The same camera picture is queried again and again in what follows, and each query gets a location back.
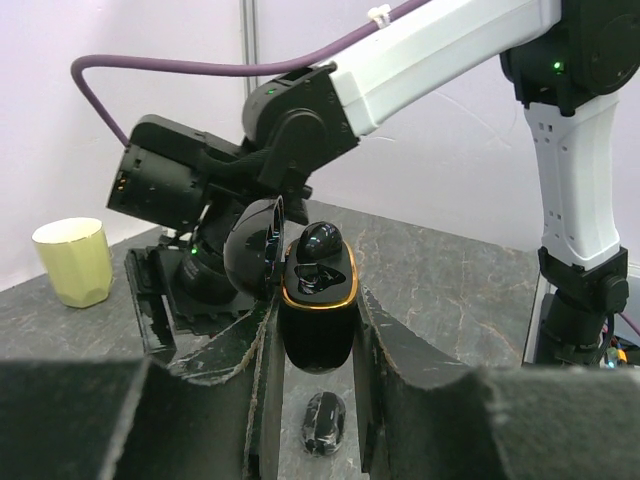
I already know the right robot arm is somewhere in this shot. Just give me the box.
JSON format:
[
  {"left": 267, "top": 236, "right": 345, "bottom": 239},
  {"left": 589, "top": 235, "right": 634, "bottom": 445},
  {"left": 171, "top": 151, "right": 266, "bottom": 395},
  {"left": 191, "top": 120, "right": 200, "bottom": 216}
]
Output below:
[{"left": 248, "top": 1, "right": 639, "bottom": 269}]

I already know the yellow-green mug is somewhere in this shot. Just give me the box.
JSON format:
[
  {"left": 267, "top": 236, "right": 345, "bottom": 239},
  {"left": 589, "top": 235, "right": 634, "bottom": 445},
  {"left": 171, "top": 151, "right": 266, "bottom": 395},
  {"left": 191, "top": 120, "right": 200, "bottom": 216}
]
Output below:
[{"left": 32, "top": 217, "right": 114, "bottom": 309}]

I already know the black glossy charging case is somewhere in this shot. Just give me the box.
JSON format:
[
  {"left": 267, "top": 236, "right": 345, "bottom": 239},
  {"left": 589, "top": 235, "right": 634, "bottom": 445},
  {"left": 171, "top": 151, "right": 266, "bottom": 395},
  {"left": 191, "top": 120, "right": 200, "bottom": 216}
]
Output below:
[{"left": 223, "top": 197, "right": 359, "bottom": 375}]

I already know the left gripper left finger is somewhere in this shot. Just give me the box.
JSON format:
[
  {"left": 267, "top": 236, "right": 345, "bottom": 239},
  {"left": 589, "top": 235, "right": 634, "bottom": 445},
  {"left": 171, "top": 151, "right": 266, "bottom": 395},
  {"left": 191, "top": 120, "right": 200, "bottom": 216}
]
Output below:
[{"left": 1, "top": 302, "right": 284, "bottom": 479}]

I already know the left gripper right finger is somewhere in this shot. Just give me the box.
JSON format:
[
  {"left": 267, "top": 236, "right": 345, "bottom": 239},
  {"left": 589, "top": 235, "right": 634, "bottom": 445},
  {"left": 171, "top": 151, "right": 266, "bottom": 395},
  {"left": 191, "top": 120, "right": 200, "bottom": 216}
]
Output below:
[{"left": 353, "top": 289, "right": 639, "bottom": 479}]

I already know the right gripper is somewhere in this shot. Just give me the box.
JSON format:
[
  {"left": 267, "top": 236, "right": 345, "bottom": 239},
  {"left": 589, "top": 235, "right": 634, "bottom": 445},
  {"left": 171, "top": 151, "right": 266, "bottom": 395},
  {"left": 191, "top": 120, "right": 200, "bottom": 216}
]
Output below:
[{"left": 124, "top": 199, "right": 271, "bottom": 351}]

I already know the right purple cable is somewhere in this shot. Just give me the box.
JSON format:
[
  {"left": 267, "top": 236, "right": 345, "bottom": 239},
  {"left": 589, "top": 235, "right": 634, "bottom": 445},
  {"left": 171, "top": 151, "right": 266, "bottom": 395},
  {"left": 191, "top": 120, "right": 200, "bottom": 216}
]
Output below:
[{"left": 70, "top": 0, "right": 431, "bottom": 146}]

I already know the black earbud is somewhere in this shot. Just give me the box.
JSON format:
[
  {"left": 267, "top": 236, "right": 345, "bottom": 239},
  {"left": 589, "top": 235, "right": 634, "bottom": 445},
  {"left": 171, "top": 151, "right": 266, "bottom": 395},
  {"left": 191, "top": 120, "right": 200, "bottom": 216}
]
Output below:
[{"left": 296, "top": 221, "right": 343, "bottom": 263}]

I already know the black marbled charging case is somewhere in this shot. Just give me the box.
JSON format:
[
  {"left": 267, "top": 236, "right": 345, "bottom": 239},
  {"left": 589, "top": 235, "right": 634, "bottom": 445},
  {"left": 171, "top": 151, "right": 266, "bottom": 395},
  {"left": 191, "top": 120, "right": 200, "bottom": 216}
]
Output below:
[{"left": 301, "top": 391, "right": 346, "bottom": 457}]

